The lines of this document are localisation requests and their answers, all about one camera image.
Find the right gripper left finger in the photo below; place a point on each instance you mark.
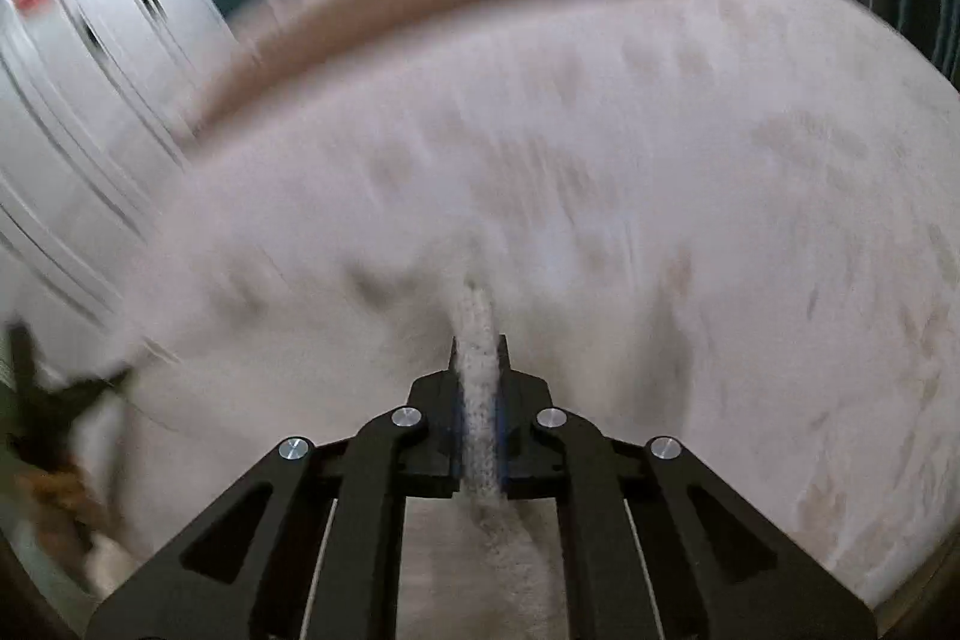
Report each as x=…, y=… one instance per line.
x=306, y=544

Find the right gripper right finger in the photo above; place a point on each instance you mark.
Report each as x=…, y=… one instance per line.
x=654, y=543

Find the cream knit sweater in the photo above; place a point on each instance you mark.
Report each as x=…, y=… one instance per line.
x=484, y=567

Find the person's left hand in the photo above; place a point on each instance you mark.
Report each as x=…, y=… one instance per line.
x=77, y=527

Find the white floral bedspread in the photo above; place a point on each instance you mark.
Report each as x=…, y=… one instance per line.
x=735, y=221

